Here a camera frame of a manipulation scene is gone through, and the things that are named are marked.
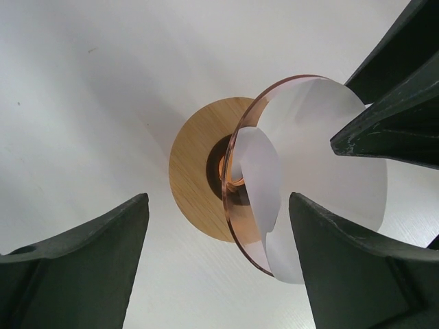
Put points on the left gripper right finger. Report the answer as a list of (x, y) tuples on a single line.
[(357, 278)]

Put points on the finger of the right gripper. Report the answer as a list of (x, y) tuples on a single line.
[(402, 125), (409, 43)]

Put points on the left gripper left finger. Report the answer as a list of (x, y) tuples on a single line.
[(81, 278)]

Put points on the white paper coffee filter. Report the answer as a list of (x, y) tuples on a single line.
[(300, 124)]

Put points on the wooden dripper ring holder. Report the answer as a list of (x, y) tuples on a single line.
[(195, 164)]

